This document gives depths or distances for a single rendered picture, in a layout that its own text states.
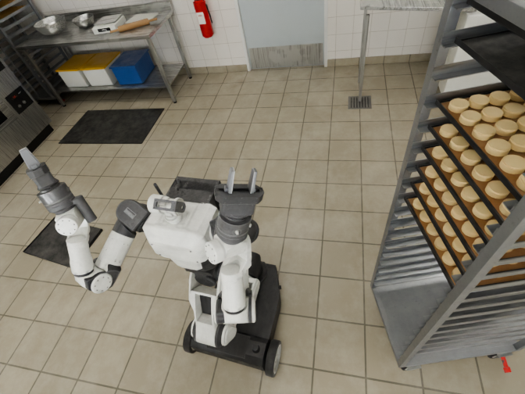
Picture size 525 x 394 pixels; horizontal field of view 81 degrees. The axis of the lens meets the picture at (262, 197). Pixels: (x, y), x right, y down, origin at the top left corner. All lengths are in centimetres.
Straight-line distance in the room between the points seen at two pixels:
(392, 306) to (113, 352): 185
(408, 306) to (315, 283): 61
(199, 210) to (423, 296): 151
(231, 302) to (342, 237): 164
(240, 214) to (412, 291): 157
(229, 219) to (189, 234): 35
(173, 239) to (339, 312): 138
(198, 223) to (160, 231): 14
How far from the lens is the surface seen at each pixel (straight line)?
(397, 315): 210
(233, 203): 75
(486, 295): 135
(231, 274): 91
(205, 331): 164
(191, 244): 111
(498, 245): 90
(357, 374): 213
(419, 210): 136
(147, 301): 256
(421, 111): 110
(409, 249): 179
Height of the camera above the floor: 208
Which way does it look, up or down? 49 degrees down
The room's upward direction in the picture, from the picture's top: 13 degrees counter-clockwise
